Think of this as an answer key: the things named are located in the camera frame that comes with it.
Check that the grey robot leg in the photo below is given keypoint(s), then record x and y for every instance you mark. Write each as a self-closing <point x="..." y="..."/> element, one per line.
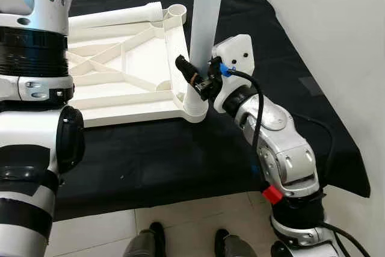
<point x="234" y="246"/>
<point x="147" y="245"/>

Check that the grey robot left leg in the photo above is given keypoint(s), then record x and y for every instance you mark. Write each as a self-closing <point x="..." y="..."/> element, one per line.
<point x="147" y="245"/>

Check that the clear tape strip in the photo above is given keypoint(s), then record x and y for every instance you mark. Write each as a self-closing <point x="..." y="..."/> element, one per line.
<point x="310" y="85"/>

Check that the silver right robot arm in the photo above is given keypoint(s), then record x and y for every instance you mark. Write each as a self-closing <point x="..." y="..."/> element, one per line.
<point x="283" y="148"/>

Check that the white plastic table top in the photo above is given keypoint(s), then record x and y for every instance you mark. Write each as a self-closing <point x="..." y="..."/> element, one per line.
<point x="126" y="111"/>

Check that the red connector block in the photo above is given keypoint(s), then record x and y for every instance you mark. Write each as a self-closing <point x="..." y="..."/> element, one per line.
<point x="272" y="195"/>

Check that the grey robot right leg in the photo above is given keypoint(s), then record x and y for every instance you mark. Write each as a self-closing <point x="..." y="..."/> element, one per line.
<point x="234" y="246"/>

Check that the black tablecloth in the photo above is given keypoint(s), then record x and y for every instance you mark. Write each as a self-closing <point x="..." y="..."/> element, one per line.
<point x="180" y="161"/>

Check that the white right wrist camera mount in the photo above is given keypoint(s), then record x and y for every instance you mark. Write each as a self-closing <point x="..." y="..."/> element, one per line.
<point x="237" y="52"/>

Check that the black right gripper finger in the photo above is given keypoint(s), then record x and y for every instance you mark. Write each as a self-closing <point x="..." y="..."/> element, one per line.
<point x="185" y="67"/>

